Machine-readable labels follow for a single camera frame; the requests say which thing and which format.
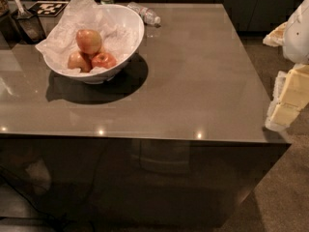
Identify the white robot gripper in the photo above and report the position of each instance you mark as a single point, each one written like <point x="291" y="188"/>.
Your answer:
<point x="297" y="36"/>

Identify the yellow-red apple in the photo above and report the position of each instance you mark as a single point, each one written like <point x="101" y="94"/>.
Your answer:
<point x="89" y="41"/>

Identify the right red apple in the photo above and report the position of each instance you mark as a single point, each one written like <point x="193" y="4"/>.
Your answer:
<point x="104" y="60"/>

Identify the white ceramic bowl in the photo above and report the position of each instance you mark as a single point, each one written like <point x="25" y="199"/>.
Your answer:
<point x="128" y="23"/>

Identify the clear plastic water bottle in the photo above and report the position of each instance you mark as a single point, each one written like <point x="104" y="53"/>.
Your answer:
<point x="148" y="15"/>

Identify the white crumpled paper liner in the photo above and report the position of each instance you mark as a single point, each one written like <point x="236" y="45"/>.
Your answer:
<point x="64" y="36"/>

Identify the black and white marker card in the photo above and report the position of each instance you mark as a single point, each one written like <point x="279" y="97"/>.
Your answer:
<point x="48" y="8"/>

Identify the dark scoop with white handle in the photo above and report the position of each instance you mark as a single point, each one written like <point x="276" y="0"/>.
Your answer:
<point x="28" y="24"/>

